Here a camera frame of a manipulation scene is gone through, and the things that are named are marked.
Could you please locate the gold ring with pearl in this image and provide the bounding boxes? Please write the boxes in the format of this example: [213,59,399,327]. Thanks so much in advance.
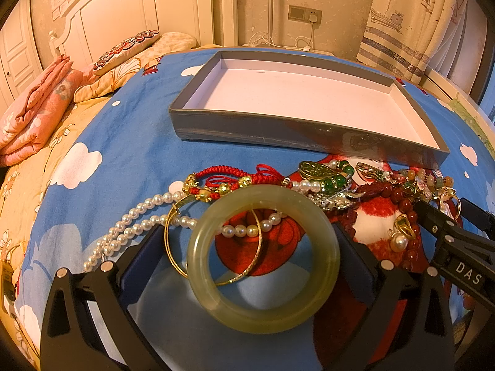
[388,213,418,254]

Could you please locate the dark red bead bracelet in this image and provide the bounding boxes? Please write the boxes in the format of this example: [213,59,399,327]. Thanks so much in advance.
[340,180,426,271]

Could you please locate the white pearl necklace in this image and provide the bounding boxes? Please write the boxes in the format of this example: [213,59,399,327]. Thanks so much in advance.
[82,178,324,273]

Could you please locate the green jade bangle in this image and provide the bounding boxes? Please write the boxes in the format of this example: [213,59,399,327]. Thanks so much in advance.
[186,183,342,335]

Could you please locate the thin gold bangle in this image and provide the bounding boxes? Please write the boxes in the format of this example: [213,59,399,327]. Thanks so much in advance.
[164,194,263,286]

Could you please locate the green enamel gold pendant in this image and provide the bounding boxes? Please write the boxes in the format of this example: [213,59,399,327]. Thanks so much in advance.
[298,159,355,195]

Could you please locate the red cord gold bead bracelet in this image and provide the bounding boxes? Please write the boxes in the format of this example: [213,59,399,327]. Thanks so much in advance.
[182,163,291,203]

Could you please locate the gold triple ring bangles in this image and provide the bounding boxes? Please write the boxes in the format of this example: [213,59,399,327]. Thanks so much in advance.
[438,187,462,220]

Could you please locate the yellow floral duvet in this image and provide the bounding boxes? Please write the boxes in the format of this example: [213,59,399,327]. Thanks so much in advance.
[1,96,109,369]

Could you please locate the blue cartoon cloud bedsheet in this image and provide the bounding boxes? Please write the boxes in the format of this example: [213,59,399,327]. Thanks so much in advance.
[3,49,494,370]

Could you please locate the grey shallow cardboard box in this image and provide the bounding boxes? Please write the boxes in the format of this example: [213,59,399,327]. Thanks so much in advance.
[169,49,450,168]

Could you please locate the striped cream curtain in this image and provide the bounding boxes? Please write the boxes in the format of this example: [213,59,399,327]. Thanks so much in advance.
[357,0,467,84]

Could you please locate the folded pink quilt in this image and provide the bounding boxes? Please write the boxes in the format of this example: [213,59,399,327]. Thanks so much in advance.
[1,54,83,168]

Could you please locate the cream floral pillow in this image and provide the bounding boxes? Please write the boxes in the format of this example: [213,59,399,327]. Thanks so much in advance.
[73,32,198,103]

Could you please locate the white wardrobe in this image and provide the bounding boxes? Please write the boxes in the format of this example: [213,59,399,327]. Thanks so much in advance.
[0,0,43,114]

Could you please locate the white floor lamp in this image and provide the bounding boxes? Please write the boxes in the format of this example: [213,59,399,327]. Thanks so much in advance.
[246,0,275,47]

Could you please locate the embroidered patterned pillow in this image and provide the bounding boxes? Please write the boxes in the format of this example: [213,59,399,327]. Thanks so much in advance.
[92,29,160,75]

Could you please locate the white wooden headboard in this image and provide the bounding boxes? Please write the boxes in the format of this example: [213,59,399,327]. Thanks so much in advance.
[49,0,238,69]

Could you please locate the wall power socket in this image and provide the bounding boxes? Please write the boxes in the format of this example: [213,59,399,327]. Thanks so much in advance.
[288,5,322,25]

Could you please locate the white charger with cable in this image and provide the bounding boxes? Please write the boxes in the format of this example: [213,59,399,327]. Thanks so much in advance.
[245,14,317,52]

